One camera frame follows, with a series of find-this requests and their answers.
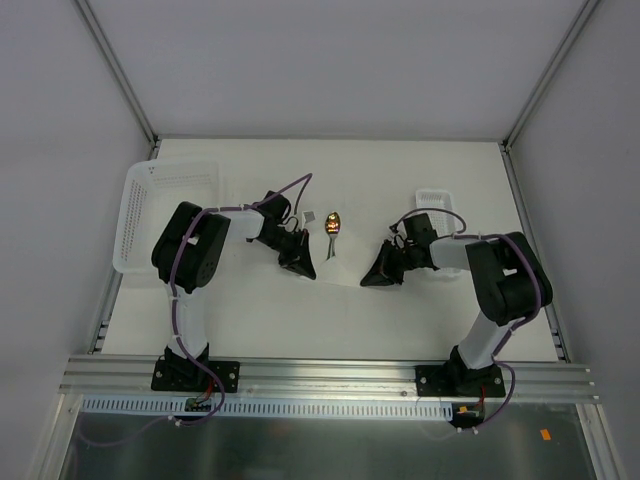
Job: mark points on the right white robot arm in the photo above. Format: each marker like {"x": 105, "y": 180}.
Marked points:
{"x": 509, "y": 282}

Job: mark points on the small white perforated tray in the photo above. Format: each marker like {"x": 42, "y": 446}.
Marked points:
{"x": 444, "y": 223}

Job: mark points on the iridescent gold spoon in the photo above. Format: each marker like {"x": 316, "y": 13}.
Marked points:
{"x": 332, "y": 226}

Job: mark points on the white paper napkin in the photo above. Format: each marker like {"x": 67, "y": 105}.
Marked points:
{"x": 352, "y": 260}

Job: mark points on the right aluminium frame post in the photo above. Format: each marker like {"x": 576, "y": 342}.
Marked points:
{"x": 577, "y": 26}

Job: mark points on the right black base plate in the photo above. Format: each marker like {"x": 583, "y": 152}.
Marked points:
{"x": 441, "y": 381}

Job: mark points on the aluminium frame post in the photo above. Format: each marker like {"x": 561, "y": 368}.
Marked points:
{"x": 577, "y": 26}
{"x": 113, "y": 64}

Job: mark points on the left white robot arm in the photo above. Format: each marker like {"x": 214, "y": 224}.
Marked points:
{"x": 186, "y": 257}

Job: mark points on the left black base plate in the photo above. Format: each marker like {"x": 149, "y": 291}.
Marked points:
{"x": 177, "y": 374}

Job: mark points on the large white perforated basket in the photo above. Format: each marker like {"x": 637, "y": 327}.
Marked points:
{"x": 152, "y": 191}

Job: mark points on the left aluminium frame post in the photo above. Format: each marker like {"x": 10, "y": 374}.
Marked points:
{"x": 113, "y": 64}

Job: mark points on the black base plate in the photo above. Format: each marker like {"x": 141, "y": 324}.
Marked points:
{"x": 177, "y": 374}
{"x": 441, "y": 381}

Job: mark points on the aluminium mounting rail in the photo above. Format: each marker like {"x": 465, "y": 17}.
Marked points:
{"x": 535, "y": 382}

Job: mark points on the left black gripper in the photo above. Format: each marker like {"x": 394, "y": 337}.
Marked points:
{"x": 294, "y": 247}

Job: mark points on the white slotted cable duct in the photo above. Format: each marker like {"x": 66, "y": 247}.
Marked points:
{"x": 270, "y": 408}

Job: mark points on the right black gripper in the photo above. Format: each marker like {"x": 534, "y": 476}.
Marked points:
{"x": 392, "y": 259}

